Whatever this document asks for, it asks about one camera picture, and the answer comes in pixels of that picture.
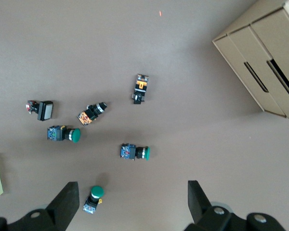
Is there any orange black selector switch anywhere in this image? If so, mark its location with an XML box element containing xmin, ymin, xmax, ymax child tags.
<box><xmin>131</xmin><ymin>74</ymin><xmax>150</xmax><ymax>105</ymax></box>
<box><xmin>77</xmin><ymin>102</ymin><xmax>108</xmax><ymax>127</ymax></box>

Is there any brown cardboard box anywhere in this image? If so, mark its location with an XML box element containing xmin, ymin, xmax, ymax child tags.
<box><xmin>211</xmin><ymin>0</ymin><xmax>289</xmax><ymax>122</ymax></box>

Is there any green push button switch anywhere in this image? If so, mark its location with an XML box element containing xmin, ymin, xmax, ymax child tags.
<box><xmin>47</xmin><ymin>125</ymin><xmax>81</xmax><ymax>144</ymax></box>
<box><xmin>82</xmin><ymin>185</ymin><xmax>105</xmax><ymax>215</ymax></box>
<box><xmin>120</xmin><ymin>143</ymin><xmax>151</xmax><ymax>161</ymax></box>

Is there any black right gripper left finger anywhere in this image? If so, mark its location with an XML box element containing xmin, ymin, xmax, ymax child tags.
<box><xmin>0</xmin><ymin>181</ymin><xmax>80</xmax><ymax>231</ymax></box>

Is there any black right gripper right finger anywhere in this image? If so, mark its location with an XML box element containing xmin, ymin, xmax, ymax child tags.
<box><xmin>184</xmin><ymin>180</ymin><xmax>287</xmax><ymax>231</ymax></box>

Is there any black red switch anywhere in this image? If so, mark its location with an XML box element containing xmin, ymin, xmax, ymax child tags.
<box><xmin>26</xmin><ymin>100</ymin><xmax>54</xmax><ymax>121</ymax></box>

